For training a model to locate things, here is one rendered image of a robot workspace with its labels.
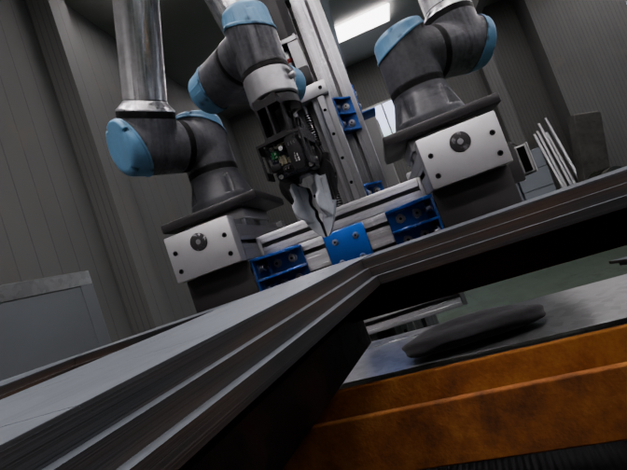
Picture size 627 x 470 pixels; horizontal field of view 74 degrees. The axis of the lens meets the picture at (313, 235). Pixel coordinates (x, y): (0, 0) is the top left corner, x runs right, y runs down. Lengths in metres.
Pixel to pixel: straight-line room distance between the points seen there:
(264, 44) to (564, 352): 0.53
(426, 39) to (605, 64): 10.22
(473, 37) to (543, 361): 0.75
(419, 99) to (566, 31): 10.27
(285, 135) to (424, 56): 0.44
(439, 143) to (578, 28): 10.51
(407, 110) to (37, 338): 1.01
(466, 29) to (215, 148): 0.59
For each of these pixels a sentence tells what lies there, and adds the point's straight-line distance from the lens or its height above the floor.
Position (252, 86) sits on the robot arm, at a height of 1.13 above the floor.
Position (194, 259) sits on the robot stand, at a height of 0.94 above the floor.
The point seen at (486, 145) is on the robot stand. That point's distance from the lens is 0.76.
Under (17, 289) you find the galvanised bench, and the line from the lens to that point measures 1.24.
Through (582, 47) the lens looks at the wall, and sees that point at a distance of 11.10.
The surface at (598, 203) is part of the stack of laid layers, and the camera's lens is 0.43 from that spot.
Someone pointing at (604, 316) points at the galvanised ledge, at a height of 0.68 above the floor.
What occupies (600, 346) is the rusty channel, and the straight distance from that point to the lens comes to 0.43.
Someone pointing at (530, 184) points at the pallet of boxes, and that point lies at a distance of 7.07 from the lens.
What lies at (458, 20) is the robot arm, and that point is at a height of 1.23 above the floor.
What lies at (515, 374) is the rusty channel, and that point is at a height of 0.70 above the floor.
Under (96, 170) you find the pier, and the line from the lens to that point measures 5.11.
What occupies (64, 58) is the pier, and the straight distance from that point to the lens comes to 5.64.
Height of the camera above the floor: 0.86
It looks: 3 degrees up
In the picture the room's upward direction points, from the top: 20 degrees counter-clockwise
